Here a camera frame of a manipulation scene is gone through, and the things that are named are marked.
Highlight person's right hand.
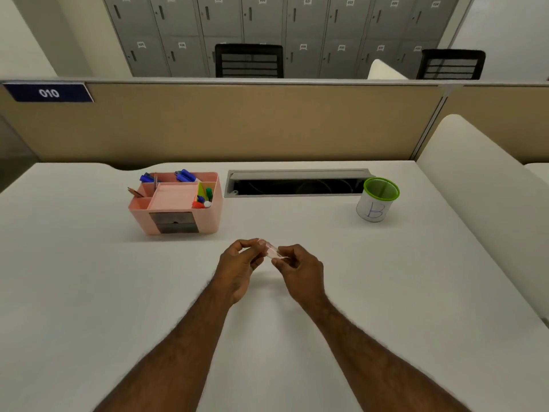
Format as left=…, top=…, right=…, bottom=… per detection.
left=271, top=244, right=327, bottom=307

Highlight black mesh office chair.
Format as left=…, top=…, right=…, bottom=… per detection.
left=415, top=49, right=486, bottom=80
left=214, top=43, right=285, bottom=79

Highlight grey metal lockers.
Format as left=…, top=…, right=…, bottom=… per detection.
left=102, top=0, right=478, bottom=79

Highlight pink desk organizer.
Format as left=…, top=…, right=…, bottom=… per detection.
left=128, top=171, right=224, bottom=236

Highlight person's left hand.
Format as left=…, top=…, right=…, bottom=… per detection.
left=213, top=238, right=266, bottom=306

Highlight blue number sign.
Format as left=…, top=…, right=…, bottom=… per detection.
left=3, top=82, right=95, bottom=103

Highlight small white divider panel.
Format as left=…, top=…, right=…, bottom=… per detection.
left=367, top=58, right=409, bottom=80

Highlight person's left forearm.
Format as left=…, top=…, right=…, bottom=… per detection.
left=92, top=291, right=236, bottom=412

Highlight beige desk partition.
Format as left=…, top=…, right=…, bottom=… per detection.
left=0, top=78, right=449, bottom=171
left=411, top=80, right=549, bottom=165

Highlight white cup with green rim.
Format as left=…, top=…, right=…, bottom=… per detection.
left=355, top=177, right=401, bottom=223

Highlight white rounded divider panel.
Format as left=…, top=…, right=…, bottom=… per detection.
left=415, top=114, right=549, bottom=327

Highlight small clear pink eraser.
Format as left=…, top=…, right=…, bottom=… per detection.
left=259, top=239, right=285, bottom=259

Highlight person's right forearm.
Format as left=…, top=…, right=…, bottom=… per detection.
left=300, top=295, right=472, bottom=412

